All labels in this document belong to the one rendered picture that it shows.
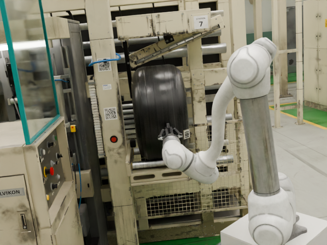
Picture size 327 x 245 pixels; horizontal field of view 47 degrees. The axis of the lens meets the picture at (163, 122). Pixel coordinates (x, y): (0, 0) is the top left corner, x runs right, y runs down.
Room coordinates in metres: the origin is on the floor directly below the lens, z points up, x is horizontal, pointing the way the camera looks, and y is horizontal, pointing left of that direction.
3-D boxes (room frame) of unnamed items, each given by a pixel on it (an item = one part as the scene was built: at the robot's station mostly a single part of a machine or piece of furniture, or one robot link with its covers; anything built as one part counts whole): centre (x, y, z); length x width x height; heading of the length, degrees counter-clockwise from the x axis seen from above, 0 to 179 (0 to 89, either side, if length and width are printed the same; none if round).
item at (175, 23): (2.60, -0.06, 1.71); 0.61 x 0.25 x 0.15; 91
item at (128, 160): (2.30, 0.23, 0.90); 0.40 x 0.03 x 0.10; 1
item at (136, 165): (2.16, 0.05, 0.90); 0.35 x 0.05 x 0.05; 91
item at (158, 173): (2.16, 0.05, 0.83); 0.36 x 0.09 x 0.06; 91
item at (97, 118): (2.24, 0.39, 1.19); 0.05 x 0.04 x 0.48; 1
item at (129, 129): (2.68, 0.29, 1.05); 0.20 x 0.15 x 0.30; 91
